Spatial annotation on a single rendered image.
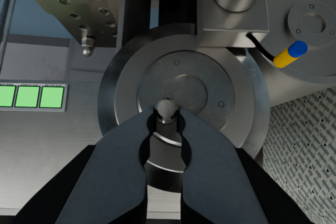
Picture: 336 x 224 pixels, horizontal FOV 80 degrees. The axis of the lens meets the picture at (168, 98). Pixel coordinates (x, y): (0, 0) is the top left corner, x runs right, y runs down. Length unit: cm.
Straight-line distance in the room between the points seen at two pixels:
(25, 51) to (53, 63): 37
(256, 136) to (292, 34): 10
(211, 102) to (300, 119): 21
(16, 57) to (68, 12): 271
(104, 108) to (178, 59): 7
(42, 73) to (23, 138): 241
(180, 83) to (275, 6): 13
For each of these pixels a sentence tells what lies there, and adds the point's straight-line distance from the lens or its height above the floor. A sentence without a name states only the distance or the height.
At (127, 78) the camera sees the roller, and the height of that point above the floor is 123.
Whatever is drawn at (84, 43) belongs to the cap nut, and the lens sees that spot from 57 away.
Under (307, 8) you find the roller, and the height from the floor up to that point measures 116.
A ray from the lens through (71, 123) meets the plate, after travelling 55.
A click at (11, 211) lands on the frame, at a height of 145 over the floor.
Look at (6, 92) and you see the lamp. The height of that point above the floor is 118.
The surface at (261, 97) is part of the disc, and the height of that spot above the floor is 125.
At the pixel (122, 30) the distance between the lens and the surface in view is 21.
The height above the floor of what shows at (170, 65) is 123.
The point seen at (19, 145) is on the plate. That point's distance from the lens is 61.
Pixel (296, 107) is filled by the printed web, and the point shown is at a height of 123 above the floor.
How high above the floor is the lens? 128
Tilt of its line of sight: 12 degrees down
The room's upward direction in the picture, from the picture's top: 179 degrees counter-clockwise
